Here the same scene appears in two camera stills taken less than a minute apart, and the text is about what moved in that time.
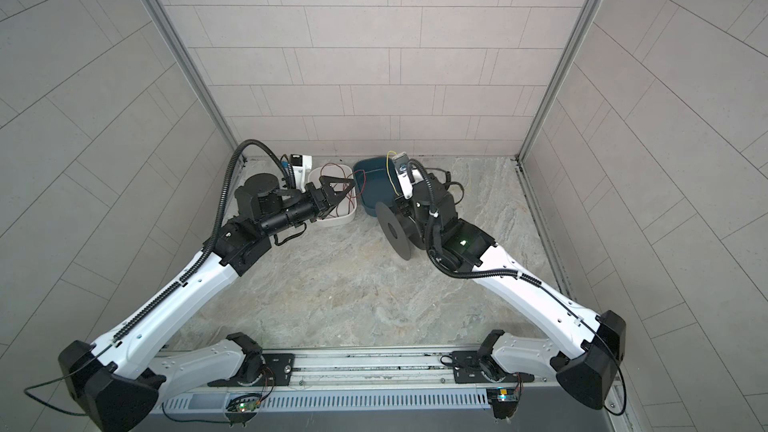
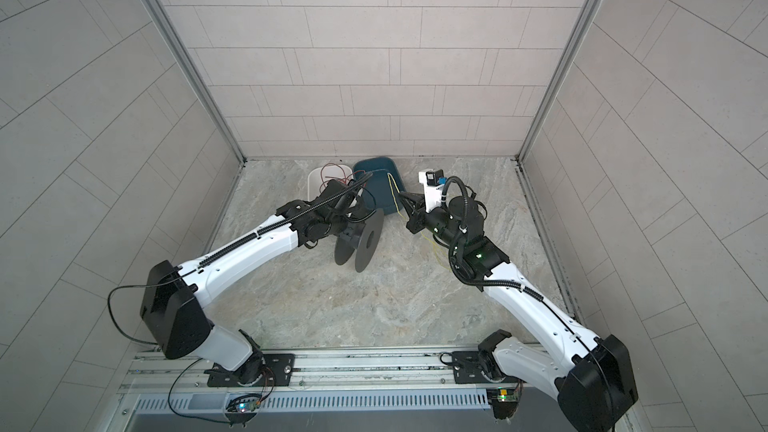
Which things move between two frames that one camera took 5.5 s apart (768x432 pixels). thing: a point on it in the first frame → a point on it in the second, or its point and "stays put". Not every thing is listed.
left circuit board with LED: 243,405 stays put
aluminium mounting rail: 366,369 stays put
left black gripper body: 302,212 → 339,225
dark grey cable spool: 400,231 → 362,237
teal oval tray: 377,181 stays put
